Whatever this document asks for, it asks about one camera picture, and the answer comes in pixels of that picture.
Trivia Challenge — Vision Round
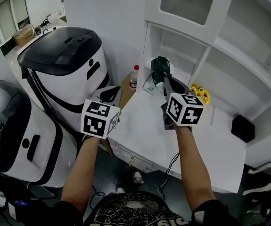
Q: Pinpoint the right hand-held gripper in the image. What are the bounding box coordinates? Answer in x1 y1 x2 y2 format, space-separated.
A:
151 70 205 131

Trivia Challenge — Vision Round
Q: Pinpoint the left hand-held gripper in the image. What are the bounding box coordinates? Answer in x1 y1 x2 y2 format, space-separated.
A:
80 86 123 140

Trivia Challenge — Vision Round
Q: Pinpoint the white shelf unit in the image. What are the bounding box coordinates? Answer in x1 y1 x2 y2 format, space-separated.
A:
107 0 271 194

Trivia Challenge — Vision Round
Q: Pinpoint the person's left forearm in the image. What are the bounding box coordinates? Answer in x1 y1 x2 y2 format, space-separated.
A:
60 135 101 214

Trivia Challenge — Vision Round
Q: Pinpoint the person's right forearm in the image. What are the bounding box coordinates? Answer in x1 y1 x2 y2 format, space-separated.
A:
173 124 217 213

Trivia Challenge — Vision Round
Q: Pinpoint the white flat packet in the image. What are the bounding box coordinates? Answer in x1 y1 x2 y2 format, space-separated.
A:
141 78 165 97

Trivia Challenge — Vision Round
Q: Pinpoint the clear bottle with red cap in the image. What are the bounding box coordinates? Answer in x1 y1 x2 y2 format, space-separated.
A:
129 65 140 89

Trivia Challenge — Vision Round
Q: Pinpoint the brown cardboard board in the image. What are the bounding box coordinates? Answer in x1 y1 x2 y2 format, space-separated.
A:
119 72 137 111

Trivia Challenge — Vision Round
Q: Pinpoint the bunch of yellow sunflowers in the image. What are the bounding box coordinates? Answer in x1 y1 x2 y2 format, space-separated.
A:
189 83 211 105

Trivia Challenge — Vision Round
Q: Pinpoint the white and black robot machine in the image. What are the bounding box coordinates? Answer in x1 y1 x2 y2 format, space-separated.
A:
0 80 78 188
17 26 110 132

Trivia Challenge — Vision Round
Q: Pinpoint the black box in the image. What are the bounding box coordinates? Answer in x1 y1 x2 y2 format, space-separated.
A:
230 114 256 144

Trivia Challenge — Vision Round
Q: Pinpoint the person's black printed t-shirt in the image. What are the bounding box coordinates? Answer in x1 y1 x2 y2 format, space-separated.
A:
52 190 242 226

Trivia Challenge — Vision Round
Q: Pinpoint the cardboard box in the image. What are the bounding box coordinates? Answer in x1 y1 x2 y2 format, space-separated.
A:
12 24 36 47

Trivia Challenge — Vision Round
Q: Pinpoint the dark green box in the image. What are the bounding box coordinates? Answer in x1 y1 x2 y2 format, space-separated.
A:
0 37 16 57

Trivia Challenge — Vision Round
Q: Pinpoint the white ornate chair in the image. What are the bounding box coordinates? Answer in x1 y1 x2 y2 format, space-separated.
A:
242 153 271 197

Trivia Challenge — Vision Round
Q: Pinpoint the black cable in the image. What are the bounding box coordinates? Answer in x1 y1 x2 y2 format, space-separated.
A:
156 152 181 199
89 185 106 210

